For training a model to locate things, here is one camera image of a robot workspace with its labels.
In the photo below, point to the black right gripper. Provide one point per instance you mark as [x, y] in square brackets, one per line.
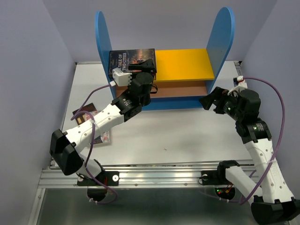
[207, 101]

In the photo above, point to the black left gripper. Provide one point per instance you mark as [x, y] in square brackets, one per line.
[147, 65]

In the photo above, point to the A Tale of Two Cities book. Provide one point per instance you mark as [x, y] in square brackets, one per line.
[123, 58]

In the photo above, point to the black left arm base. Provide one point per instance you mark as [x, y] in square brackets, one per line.
[106, 180]

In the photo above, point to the blue yellow wooden bookshelf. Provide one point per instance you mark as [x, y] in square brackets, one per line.
[185, 75]

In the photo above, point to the dark red book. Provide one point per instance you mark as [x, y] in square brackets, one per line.
[83, 117]

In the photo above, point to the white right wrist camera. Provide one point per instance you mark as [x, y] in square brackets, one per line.
[239, 85]

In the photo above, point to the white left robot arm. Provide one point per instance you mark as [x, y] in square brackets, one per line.
[66, 147]

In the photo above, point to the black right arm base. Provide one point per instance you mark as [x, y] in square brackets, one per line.
[217, 178]

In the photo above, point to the Little Women floral book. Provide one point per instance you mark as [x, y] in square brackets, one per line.
[103, 139]

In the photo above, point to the aluminium mounting rail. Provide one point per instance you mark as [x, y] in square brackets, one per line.
[184, 175]

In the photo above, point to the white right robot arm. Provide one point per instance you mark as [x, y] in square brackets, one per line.
[270, 199]

